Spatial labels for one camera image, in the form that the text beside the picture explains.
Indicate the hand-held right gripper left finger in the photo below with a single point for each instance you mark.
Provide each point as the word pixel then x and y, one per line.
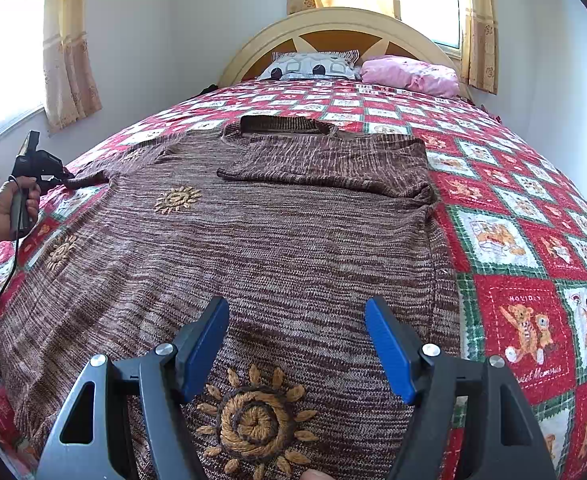
pixel 201 355

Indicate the yellow patterned curtain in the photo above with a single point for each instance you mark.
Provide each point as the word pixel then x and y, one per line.
pixel 479 25
pixel 70 45

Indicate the person's left hand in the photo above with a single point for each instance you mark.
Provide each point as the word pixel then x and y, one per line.
pixel 0 215

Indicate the cream arched headboard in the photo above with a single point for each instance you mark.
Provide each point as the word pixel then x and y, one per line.
pixel 323 20

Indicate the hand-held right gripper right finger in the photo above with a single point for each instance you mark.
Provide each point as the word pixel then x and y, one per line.
pixel 391 355

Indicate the bright window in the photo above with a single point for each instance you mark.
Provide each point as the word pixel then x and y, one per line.
pixel 431 0
pixel 8 60

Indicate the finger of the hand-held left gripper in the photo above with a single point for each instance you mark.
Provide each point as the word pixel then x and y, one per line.
pixel 62 181

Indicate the red printed blanket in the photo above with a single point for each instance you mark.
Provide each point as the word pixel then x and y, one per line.
pixel 523 260

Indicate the white patterned pillow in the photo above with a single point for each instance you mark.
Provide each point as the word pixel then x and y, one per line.
pixel 303 66

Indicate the pink pillow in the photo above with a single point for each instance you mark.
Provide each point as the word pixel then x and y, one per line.
pixel 408 75

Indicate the brown knit sweater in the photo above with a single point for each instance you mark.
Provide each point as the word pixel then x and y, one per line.
pixel 273 250

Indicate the black object beside bed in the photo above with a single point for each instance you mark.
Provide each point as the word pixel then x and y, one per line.
pixel 207 91

